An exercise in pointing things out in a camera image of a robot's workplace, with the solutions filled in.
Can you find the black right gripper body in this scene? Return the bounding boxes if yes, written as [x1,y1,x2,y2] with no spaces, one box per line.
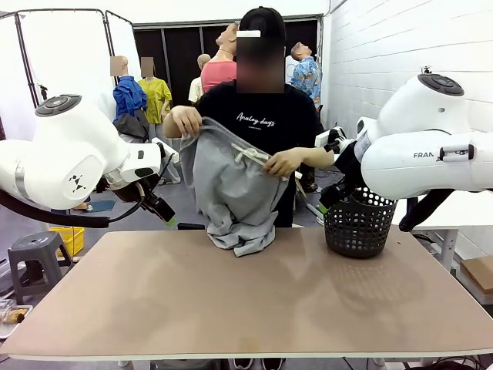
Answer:
[332,140,365,190]

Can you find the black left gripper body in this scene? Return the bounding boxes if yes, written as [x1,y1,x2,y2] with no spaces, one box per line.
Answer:
[111,172,162,204]

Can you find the black perforated plastic basket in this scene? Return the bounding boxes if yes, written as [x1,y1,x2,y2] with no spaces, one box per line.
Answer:
[323,185,397,259]

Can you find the grey shorts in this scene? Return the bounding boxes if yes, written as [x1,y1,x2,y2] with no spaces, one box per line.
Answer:
[179,116,290,258]

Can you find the person's left forearm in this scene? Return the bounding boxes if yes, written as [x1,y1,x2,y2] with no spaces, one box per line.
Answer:
[298,148,337,169]

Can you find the person's left hand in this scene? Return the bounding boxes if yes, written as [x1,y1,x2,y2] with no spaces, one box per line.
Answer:
[263,149,306,179]

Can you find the person's right hand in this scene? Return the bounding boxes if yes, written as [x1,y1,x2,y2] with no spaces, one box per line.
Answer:
[171,106,203,137]

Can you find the blue floor mat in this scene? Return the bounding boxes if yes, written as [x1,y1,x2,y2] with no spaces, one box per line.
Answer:
[86,199,116,214]

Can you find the yellow plastic crate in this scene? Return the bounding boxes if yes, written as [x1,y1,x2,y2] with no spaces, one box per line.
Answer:
[49,226,86,258]

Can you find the mannequin in yellow shirt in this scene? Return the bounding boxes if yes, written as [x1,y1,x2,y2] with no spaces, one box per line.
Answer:
[137,56,173,140]

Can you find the mannequin in blue shirt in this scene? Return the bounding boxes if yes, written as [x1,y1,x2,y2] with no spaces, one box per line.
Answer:
[109,55,151,144]

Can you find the mannequin in floral shirt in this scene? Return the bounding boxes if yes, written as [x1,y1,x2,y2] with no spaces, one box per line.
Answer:
[289,41,323,109]

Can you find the person in black t-shirt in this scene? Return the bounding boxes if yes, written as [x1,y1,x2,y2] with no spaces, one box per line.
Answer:
[194,7,325,228]

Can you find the grey plastic stool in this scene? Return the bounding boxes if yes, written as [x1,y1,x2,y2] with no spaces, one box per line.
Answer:
[7,230,73,305]

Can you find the mannequin in cream shirt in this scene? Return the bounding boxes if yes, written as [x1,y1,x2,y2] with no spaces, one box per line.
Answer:
[187,53,212,105]

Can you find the white side table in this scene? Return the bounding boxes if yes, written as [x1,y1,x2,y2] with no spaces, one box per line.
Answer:
[392,188,493,271]

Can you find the mannequin in pink shirt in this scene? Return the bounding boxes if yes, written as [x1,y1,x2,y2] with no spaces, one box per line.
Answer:
[200,21,242,94]

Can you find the narrow white backdrop screen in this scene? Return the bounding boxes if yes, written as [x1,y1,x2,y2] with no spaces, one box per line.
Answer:
[104,10,136,116]

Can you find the wide white backdrop screen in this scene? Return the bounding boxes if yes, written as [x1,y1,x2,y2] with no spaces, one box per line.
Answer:
[0,9,113,130]

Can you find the brown cardboard box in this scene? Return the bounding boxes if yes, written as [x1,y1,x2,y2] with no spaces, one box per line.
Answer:
[460,254,493,305]

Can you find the black baseball cap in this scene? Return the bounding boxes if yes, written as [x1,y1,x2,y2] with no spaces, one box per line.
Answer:
[236,5,287,39]

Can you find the white tray with snacks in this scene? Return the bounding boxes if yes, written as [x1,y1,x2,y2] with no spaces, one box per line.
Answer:
[0,298,34,340]

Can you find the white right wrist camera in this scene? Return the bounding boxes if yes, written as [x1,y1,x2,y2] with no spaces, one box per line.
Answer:
[314,126,347,150]

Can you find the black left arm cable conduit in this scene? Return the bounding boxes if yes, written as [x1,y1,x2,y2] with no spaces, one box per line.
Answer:
[0,180,148,229]

